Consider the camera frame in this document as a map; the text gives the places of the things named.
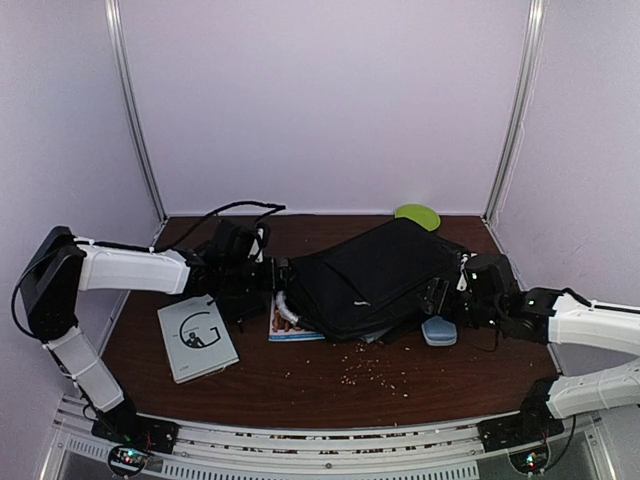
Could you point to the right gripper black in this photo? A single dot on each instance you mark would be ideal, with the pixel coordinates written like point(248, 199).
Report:
point(437, 287)

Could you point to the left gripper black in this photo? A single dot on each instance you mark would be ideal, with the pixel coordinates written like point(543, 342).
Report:
point(269, 277)

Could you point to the black backpack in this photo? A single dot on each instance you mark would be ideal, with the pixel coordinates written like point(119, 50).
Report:
point(369, 283)

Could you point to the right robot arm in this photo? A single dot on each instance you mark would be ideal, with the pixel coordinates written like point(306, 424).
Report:
point(485, 293)

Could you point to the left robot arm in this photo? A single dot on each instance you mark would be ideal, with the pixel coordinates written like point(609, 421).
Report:
point(66, 268)

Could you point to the blue glasses case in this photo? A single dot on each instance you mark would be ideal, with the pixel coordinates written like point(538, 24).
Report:
point(438, 332)

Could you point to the dog picture book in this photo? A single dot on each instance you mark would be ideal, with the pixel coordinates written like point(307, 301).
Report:
point(280, 327)

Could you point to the grey book letter G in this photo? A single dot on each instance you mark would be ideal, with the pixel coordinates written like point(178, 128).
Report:
point(196, 339)

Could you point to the grey cloth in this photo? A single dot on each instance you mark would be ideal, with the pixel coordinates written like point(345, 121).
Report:
point(382, 337)

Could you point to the green plate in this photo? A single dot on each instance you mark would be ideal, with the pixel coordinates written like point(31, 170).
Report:
point(424, 216)

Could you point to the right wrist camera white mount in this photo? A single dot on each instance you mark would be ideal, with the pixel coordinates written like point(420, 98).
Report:
point(462, 281)

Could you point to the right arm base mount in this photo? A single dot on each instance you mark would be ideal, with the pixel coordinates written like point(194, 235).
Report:
point(526, 441)

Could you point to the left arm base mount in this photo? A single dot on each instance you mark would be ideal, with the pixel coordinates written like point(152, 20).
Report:
point(130, 454)

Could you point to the front aluminium rail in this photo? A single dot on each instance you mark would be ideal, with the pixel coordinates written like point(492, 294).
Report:
point(444, 450)

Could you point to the left aluminium frame post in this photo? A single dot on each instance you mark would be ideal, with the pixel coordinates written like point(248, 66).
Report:
point(133, 119)

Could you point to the aluminium frame post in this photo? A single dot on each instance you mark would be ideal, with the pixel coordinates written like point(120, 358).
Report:
point(525, 79)
point(133, 119)

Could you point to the right aluminium frame post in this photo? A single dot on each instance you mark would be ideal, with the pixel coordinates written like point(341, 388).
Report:
point(525, 79)

